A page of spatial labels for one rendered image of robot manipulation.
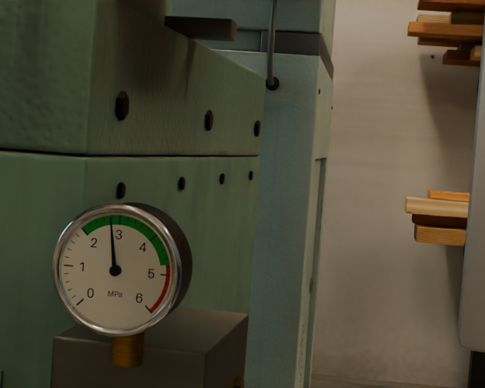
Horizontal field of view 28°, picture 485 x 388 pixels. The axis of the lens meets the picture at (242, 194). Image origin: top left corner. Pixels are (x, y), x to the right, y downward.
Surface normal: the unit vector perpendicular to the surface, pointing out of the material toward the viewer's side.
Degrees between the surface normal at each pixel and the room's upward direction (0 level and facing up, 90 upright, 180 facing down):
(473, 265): 90
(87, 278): 90
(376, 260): 90
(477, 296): 90
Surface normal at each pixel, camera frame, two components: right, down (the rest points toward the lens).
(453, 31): -0.13, 0.04
